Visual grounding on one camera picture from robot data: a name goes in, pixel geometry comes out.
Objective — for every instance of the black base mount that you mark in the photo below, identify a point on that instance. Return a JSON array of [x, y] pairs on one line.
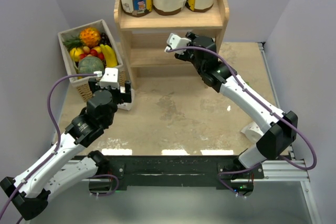
[[176, 171]]

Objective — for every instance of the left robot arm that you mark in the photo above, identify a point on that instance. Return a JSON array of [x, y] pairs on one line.
[[32, 190]]

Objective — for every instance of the wooden three-tier shelf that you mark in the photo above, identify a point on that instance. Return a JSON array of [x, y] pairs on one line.
[[145, 40]]

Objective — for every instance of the orange pineapple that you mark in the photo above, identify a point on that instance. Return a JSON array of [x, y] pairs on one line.
[[90, 37]]

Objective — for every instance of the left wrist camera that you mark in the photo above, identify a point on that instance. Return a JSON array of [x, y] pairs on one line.
[[109, 78]]

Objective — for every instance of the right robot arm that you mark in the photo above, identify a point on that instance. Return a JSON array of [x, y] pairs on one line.
[[277, 127]]

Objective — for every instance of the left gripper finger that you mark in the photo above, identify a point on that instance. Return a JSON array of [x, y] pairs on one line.
[[94, 85], [127, 94]]

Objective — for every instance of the dotted paper roll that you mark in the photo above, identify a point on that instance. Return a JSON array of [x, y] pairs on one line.
[[126, 105], [252, 132]]

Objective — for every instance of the wicker basket with liner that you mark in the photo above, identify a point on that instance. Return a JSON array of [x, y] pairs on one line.
[[70, 39]]

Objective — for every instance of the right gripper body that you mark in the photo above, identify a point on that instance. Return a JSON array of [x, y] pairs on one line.
[[188, 55]]

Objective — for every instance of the dark grape bunch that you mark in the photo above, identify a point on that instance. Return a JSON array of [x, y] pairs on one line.
[[105, 39]]

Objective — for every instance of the green melon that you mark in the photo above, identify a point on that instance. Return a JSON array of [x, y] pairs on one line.
[[90, 64]]

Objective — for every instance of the yellow bananas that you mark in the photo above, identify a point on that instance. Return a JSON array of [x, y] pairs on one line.
[[109, 55]]

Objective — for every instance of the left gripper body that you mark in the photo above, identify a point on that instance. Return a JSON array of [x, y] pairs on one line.
[[118, 97]]

